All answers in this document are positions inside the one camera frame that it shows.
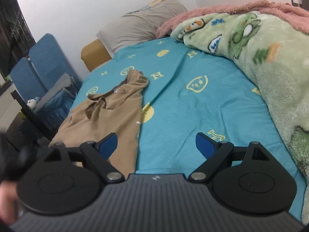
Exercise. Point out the dark window with grille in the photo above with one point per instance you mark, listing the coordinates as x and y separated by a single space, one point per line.
12 29

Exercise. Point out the blue covered chair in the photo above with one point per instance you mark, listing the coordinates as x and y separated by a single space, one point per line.
26 77
53 58

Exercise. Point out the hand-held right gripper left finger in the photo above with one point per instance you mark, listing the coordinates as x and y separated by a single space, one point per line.
108 146

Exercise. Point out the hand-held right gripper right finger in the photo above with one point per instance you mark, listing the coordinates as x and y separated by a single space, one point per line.
205 146

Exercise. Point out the pink fluffy blanket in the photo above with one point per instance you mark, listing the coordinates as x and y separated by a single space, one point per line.
217 12

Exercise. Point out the green cartoon print blanket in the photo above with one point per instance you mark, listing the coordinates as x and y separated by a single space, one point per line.
270 60

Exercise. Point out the white desk with black leg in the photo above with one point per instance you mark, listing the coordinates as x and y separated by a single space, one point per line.
33 116

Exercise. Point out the grey pillow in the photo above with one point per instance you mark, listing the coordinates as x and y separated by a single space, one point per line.
140 26

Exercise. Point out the small white blue plush toy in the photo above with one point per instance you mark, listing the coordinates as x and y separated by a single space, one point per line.
33 102

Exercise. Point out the grey seat cushion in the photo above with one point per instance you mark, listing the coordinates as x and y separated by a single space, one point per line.
58 87

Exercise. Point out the tan printed t-shirt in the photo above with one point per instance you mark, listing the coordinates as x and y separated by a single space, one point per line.
113 116

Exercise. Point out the person's left forearm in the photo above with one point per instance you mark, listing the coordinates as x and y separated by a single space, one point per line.
6 203

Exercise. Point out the teal smiley print bed sheet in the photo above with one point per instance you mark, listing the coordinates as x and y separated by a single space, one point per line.
205 106

